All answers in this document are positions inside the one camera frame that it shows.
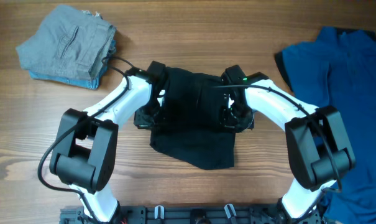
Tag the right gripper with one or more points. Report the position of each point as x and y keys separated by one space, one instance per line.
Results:
x=227 y=121

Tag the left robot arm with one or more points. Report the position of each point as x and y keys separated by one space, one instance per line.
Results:
x=84 y=153

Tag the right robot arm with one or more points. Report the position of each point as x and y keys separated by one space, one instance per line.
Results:
x=319 y=150

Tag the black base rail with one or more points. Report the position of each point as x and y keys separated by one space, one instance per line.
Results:
x=194 y=214

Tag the black shorts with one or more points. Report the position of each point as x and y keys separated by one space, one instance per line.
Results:
x=187 y=127

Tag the grey folded shorts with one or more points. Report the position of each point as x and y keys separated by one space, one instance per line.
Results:
x=93 y=35

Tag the blue folded denim shorts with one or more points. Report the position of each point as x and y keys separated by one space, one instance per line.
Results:
x=69 y=82

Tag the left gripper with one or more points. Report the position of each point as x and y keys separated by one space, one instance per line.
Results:
x=143 y=122

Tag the blue polo shirt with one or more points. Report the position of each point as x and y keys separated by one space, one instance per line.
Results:
x=339 y=69

